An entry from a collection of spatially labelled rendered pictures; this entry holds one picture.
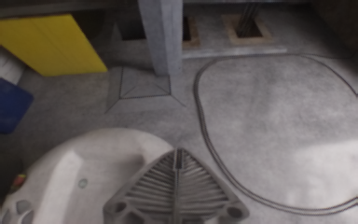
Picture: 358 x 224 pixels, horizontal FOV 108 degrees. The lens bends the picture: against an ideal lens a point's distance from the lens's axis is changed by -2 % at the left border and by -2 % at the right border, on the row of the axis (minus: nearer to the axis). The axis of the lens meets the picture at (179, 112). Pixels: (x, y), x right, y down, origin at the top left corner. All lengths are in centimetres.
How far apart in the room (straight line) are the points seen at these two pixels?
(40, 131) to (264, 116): 141
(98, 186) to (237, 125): 75
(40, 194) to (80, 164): 11
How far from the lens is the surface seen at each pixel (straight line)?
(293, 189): 98
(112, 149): 48
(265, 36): 154
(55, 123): 115
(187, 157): 16
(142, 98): 93
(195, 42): 129
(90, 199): 56
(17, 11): 115
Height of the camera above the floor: 78
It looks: 65 degrees down
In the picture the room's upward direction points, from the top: 1 degrees counter-clockwise
